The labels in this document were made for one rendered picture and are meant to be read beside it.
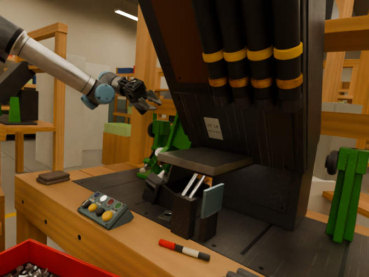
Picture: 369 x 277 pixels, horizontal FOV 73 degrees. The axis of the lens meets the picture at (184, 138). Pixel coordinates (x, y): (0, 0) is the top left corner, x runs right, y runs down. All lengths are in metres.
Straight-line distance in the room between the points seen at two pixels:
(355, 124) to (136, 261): 0.85
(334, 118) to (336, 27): 0.34
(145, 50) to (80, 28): 7.36
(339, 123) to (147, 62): 0.99
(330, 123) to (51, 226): 1.06
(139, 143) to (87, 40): 7.50
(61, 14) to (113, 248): 8.16
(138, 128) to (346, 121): 1.02
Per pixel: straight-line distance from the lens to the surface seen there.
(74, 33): 8.67
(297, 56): 0.46
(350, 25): 0.91
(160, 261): 0.62
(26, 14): 8.27
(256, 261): 0.68
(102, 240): 0.75
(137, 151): 1.49
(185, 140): 0.78
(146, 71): 1.46
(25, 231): 1.26
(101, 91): 0.99
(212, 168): 0.51
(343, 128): 1.08
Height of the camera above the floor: 1.25
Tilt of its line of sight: 8 degrees down
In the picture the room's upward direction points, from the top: 5 degrees clockwise
